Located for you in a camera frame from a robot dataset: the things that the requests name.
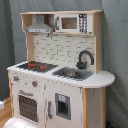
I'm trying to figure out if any white toy microwave door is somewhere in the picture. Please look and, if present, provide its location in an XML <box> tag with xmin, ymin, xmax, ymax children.
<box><xmin>55</xmin><ymin>14</ymin><xmax>92</xmax><ymax>33</ymax></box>

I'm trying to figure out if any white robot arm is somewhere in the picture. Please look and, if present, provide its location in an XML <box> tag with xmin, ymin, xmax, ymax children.
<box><xmin>3</xmin><ymin>117</ymin><xmax>37</xmax><ymax>128</ymax></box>

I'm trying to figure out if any wooden toy kitchen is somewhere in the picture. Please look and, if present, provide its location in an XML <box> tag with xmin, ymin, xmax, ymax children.
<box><xmin>8</xmin><ymin>10</ymin><xmax>115</xmax><ymax>128</ymax></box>

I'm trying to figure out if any metal toy sink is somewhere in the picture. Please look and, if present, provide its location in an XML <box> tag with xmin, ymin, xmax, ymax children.
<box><xmin>54</xmin><ymin>67</ymin><xmax>92</xmax><ymax>81</ymax></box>

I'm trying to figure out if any black toy faucet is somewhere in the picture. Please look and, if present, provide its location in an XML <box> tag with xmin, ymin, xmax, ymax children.
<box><xmin>76</xmin><ymin>50</ymin><xmax>94</xmax><ymax>70</ymax></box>

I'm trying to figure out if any black toy stovetop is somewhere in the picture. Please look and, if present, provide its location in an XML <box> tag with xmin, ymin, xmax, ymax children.
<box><xmin>20</xmin><ymin>61</ymin><xmax>56</xmax><ymax>72</ymax></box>

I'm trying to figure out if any right red stove knob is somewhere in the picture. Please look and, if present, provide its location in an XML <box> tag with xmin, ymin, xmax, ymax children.
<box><xmin>32</xmin><ymin>81</ymin><xmax>38</xmax><ymax>87</ymax></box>

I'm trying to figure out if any red stove knob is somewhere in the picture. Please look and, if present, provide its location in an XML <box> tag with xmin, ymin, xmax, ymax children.
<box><xmin>32</xmin><ymin>81</ymin><xmax>38</xmax><ymax>87</ymax></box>
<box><xmin>13</xmin><ymin>76</ymin><xmax>19</xmax><ymax>81</ymax></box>

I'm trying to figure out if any white cabinet door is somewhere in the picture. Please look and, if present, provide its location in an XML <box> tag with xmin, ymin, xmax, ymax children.
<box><xmin>46</xmin><ymin>80</ymin><xmax>81</xmax><ymax>128</ymax></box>

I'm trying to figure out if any grey range hood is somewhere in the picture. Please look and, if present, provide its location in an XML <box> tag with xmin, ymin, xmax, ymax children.
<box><xmin>25</xmin><ymin>15</ymin><xmax>54</xmax><ymax>34</ymax></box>

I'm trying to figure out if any left red stove knob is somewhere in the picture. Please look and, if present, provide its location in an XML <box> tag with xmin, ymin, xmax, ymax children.
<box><xmin>13</xmin><ymin>76</ymin><xmax>19</xmax><ymax>81</ymax></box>

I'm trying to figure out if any white oven door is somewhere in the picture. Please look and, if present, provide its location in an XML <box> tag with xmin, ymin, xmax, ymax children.
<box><xmin>12</xmin><ymin>85</ymin><xmax>44</xmax><ymax>126</ymax></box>

